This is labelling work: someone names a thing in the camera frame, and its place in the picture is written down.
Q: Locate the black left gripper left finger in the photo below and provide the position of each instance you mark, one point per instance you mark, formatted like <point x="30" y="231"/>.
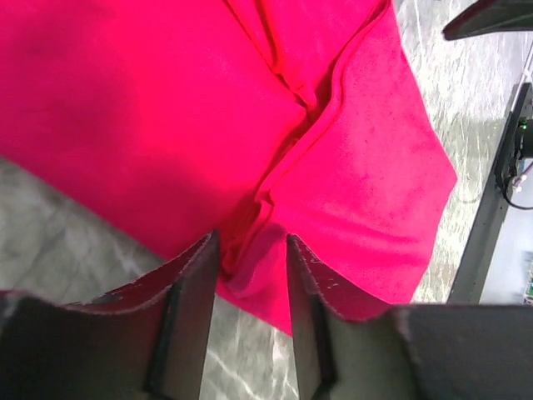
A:
<point x="144" y="340"/>

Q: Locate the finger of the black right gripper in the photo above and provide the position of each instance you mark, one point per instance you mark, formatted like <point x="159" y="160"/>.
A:
<point x="490" y="16"/>

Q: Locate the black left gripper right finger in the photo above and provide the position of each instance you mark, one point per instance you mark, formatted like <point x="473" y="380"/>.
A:
<point x="351" y="345"/>

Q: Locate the red t-shirt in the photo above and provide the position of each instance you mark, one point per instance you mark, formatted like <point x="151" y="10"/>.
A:
<point x="257" y="119"/>

